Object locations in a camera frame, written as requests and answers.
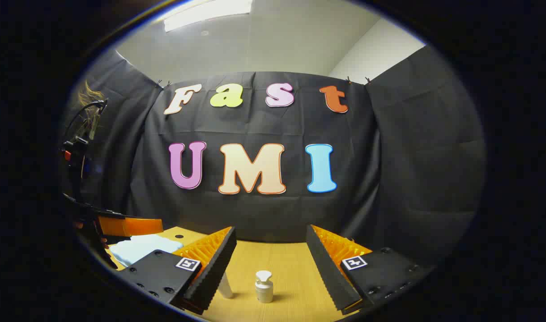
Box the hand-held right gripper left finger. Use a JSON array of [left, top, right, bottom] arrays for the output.
[[119, 226, 237, 314]]

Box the white pump bottle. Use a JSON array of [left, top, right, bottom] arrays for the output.
[[255, 270, 274, 304]]

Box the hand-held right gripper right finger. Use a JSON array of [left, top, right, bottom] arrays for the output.
[[306, 225, 435, 315]]

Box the ceiling light panel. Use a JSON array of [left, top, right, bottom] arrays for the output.
[[163, 0, 254, 33]]

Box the black cable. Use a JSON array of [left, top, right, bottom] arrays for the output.
[[65, 100, 108, 144]]

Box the light blue suitcase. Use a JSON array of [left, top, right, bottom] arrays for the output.
[[108, 234, 184, 267]]

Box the white squeeze tube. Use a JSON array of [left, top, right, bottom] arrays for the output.
[[217, 271, 234, 299]]

